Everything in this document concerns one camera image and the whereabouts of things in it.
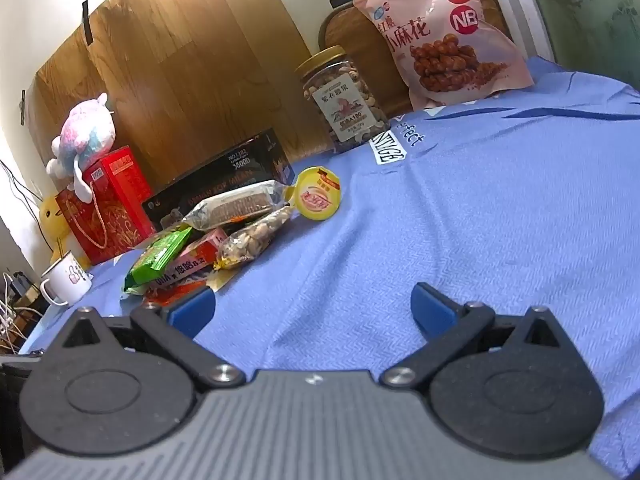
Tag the clear wafer packet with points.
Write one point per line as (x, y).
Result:
(235, 205)

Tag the white enamel mug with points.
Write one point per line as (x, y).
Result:
(65, 277)

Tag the orange snack packet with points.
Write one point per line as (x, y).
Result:
(170, 294)

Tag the yellow plush toy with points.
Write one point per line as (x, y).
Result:
(52, 220)

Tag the red box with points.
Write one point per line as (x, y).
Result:
(125, 170)

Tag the black cardboard box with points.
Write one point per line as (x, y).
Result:
(225, 170)

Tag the green cracker packet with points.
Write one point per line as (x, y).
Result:
(160, 255)

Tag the pink and blue plush toy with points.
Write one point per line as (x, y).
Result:
(85, 130)

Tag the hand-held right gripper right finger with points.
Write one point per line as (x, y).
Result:
(432, 310)

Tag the red gift bag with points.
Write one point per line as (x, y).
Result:
(115, 230)

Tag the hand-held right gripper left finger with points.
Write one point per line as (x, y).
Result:
(192, 307)

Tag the yellow jelly cup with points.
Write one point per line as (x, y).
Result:
(315, 200)

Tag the pink snack packet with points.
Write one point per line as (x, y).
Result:
(200, 255)

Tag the blue printed blanket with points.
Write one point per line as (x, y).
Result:
(450, 210)

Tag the large pink snack bag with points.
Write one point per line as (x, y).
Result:
(450, 35)

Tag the wooden board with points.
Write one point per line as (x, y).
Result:
(200, 60)

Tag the clear peanut packet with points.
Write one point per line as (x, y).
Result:
(250, 237)

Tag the clear nut jar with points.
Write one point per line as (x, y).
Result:
(340, 100)

